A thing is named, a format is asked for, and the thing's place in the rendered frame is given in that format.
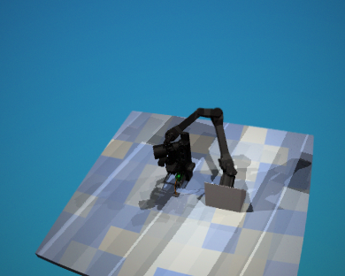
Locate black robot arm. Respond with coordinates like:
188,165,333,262
152,107,237,188

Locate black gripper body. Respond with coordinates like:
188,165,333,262
157,152,196,173

